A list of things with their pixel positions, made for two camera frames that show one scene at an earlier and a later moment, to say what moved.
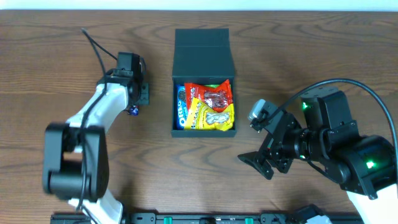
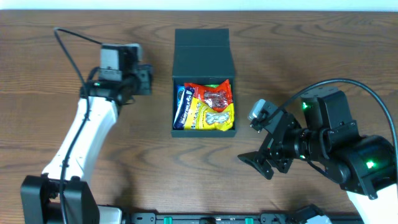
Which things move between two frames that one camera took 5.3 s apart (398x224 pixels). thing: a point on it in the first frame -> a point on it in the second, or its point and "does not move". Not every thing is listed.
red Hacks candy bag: [217, 97] does not move
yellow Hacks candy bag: [203, 117] does not move
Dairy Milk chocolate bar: [134, 110] -> [182, 112]
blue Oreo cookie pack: [181, 108] does not move
